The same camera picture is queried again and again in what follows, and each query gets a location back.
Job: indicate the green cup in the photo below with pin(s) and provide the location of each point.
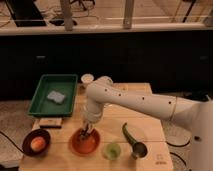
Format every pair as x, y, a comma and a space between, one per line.
111, 151

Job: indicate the green plastic tray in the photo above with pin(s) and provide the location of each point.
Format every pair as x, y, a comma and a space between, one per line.
64, 83

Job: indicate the dark brown bowl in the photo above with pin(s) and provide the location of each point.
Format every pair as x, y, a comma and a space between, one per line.
26, 146

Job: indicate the small wooden block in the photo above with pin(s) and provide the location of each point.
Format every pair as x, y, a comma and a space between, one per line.
50, 122

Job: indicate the small white cup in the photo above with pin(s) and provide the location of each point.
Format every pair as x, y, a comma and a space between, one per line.
86, 79

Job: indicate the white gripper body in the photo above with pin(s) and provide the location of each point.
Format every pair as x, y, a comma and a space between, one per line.
92, 115

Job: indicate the light blue sponge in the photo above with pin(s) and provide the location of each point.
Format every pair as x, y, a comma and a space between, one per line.
56, 97

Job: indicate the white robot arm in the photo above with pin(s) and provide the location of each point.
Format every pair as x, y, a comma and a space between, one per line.
194, 116

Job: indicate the orange peach fruit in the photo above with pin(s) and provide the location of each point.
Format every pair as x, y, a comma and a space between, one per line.
38, 143

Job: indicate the red bowl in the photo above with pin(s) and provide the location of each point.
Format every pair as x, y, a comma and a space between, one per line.
86, 146

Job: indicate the green handled metal scoop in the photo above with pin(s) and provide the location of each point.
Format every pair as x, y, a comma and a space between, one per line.
139, 149

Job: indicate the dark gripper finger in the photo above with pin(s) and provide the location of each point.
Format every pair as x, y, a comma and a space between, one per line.
88, 129
82, 132

